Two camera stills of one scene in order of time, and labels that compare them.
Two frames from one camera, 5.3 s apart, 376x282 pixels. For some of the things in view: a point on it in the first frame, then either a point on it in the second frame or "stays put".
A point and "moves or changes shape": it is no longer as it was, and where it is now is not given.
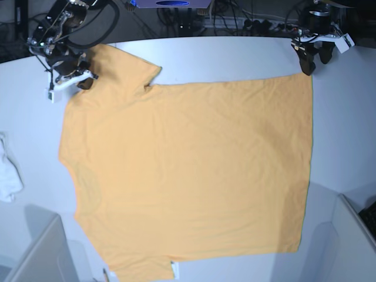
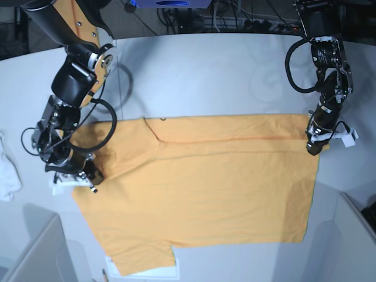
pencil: x=106 y=277 stays put
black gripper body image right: x=324 y=47 → x=325 y=117
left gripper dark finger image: x=86 y=83 → x=93 y=173
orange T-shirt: x=167 y=173 moves or changes shape
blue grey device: x=173 y=3 stays put
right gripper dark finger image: x=306 y=61 → x=315 y=148
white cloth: x=11 y=184 stays put
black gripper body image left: x=67 y=63 → x=70 y=160
